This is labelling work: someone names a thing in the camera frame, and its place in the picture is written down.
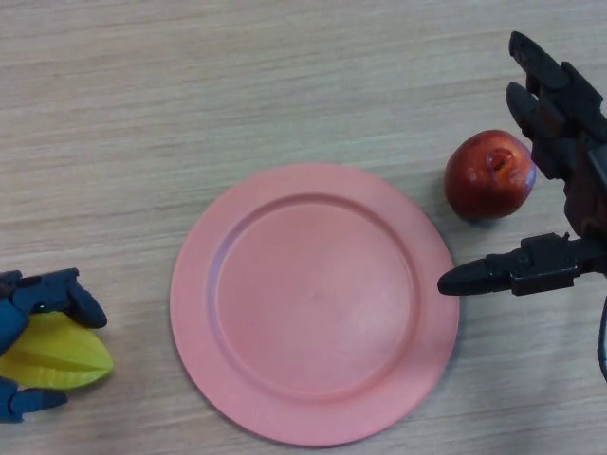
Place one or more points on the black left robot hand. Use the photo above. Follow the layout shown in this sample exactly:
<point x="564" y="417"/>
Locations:
<point x="52" y="291"/>

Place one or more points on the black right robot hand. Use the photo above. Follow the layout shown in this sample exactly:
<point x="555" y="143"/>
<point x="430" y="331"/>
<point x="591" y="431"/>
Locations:
<point x="576" y="137"/>

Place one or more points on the red apple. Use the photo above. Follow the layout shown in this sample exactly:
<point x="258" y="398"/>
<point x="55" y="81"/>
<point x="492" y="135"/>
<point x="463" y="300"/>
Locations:
<point x="483" y="185"/>

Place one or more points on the yellow starfruit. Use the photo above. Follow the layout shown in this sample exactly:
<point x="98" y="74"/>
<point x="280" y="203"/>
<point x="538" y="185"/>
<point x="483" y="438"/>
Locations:
<point x="61" y="355"/>

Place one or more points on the pink round plate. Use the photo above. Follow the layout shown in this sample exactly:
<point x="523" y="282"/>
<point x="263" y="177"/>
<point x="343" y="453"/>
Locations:
<point x="315" y="305"/>

